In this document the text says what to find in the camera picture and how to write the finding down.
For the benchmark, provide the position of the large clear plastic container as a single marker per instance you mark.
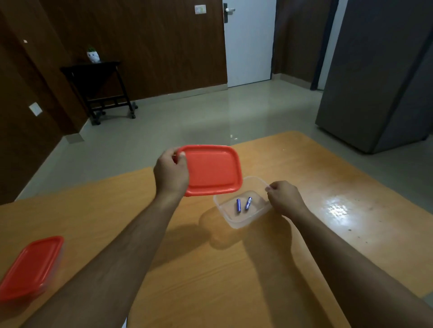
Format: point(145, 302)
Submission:
point(243, 219)

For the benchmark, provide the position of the low wooden table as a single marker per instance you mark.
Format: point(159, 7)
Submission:
point(220, 277)

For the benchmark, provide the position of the black side table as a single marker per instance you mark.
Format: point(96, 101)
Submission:
point(89, 69)

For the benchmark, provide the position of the large red lid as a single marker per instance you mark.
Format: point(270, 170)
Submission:
point(213, 169)

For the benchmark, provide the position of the small red lid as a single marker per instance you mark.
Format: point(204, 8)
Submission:
point(30, 267)

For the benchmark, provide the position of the grey refrigerator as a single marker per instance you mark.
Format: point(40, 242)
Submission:
point(365, 67)

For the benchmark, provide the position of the white wall socket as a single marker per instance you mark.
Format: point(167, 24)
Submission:
point(35, 109)

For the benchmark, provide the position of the white plant pot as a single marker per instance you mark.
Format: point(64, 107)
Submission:
point(93, 56)

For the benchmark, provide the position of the person's right forearm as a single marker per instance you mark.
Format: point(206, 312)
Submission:
point(345, 270)

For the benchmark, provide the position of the person's left hand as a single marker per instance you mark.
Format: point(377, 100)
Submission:
point(172, 175)

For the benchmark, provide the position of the person's right hand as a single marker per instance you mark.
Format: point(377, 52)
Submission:
point(287, 199)

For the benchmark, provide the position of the white switch plate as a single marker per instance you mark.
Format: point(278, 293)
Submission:
point(200, 9)

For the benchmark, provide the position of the white door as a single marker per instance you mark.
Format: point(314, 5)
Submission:
point(250, 44)

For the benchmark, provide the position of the person's left forearm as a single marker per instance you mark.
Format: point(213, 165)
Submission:
point(118, 267)

